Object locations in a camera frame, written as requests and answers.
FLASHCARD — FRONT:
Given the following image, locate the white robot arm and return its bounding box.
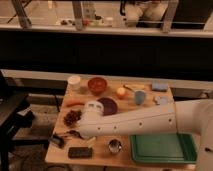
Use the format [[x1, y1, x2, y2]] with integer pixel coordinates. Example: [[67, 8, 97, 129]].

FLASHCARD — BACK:
[[77, 99, 213, 171]]

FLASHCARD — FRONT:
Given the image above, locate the purple bowl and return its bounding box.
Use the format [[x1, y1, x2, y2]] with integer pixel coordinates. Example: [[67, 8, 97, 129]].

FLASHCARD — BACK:
[[98, 97, 118, 116]]

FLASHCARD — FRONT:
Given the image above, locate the red bowl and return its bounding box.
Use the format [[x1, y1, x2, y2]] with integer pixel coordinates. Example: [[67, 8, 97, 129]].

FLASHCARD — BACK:
[[88, 77, 107, 95]]

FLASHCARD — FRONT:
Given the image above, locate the black rectangular sponge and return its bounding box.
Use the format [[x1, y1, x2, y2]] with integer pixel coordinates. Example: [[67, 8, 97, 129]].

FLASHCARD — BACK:
[[68, 147, 93, 158]]

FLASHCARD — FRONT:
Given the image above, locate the small metal cup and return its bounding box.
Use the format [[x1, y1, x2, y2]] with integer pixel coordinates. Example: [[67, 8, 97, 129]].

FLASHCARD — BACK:
[[108, 139, 122, 155]]

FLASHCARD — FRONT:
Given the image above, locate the dark red grape bunch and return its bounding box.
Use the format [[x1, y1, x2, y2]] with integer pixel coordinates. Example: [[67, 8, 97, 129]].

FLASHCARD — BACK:
[[63, 110, 82, 127]]

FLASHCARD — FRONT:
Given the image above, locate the black clip tool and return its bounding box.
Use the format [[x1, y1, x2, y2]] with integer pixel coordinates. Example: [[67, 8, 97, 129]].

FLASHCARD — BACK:
[[49, 133, 65, 148]]

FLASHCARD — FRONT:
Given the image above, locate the orange carrot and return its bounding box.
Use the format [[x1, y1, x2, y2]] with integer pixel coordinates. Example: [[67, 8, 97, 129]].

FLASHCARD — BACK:
[[65, 100, 85, 107]]

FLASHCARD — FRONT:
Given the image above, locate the orange fruit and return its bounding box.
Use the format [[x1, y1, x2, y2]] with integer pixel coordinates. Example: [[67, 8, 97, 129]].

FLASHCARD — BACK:
[[116, 87, 127, 99]]

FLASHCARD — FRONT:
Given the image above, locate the white plastic cup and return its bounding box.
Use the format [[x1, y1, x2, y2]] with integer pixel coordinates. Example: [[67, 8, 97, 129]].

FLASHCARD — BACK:
[[68, 75, 81, 90]]

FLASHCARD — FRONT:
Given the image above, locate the blue cup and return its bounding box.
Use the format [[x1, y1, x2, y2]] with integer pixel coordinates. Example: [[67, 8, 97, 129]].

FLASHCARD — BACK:
[[134, 90, 146, 105]]

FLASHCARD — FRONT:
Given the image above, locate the yellow banana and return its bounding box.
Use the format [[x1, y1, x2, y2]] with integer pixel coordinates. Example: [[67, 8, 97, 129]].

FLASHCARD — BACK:
[[123, 84, 145, 91]]

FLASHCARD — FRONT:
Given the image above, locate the black chair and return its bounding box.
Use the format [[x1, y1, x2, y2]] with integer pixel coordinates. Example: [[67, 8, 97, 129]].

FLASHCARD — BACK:
[[0, 72, 34, 171]]

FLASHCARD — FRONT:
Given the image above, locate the grey crumpled cloth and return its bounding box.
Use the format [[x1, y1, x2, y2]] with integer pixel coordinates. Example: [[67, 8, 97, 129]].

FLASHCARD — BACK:
[[154, 96, 170, 105]]

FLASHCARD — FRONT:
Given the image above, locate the green plastic tray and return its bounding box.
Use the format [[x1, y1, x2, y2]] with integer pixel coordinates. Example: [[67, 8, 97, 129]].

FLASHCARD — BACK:
[[130, 134, 197, 164]]

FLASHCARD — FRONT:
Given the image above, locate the blue sponge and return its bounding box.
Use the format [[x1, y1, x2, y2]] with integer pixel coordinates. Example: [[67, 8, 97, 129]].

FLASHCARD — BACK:
[[152, 82, 168, 92]]

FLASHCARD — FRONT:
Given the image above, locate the person in background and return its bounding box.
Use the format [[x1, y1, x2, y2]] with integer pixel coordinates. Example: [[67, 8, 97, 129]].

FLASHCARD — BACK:
[[120, 0, 168, 27]]

